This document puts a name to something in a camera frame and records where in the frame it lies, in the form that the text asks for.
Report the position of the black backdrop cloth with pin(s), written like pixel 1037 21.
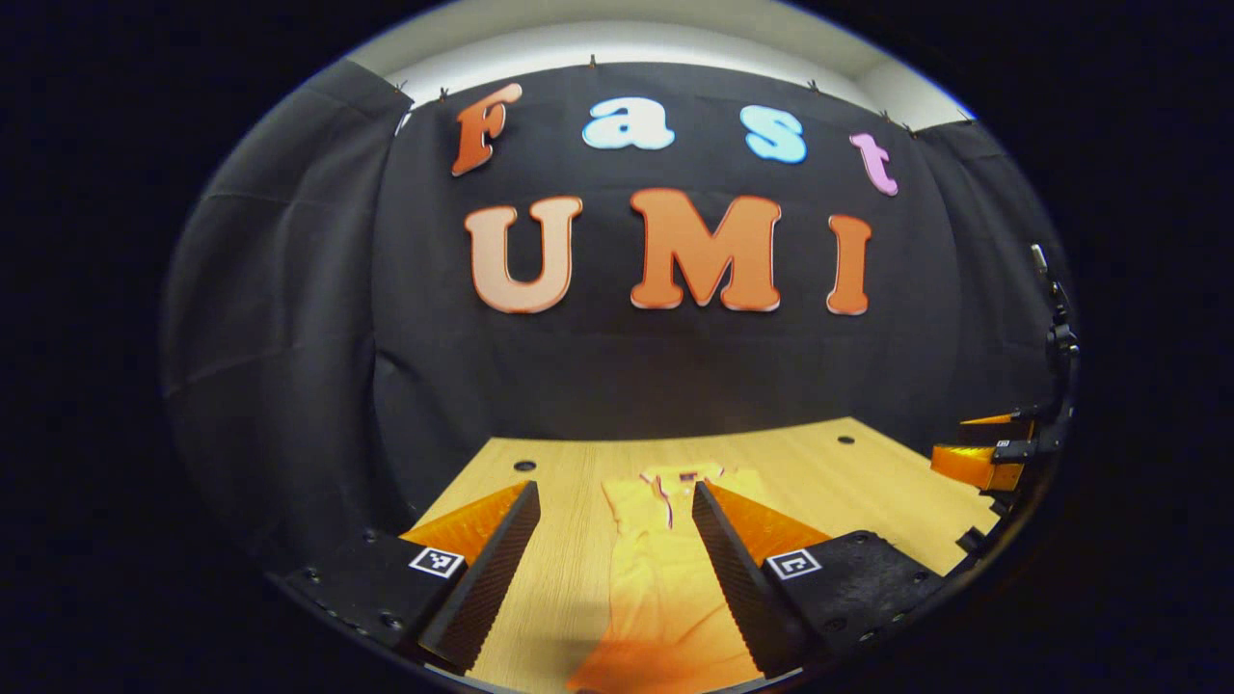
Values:
pixel 627 386

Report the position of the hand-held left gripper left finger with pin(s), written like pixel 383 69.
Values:
pixel 492 569

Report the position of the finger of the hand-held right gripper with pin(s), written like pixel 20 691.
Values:
pixel 974 465
pixel 1003 420

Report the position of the row of small cloth clips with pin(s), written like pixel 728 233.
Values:
pixel 592 62

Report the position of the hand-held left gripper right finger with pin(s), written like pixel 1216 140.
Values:
pixel 737 569

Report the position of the orange T-shirt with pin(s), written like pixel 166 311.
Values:
pixel 656 578

